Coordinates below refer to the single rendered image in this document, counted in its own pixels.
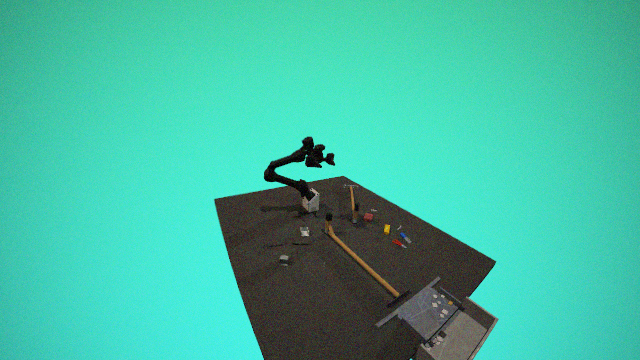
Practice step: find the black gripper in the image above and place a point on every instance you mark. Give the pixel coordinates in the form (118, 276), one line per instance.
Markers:
(313, 161)

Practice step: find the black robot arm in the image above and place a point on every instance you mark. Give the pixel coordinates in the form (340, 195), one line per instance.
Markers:
(297, 156)

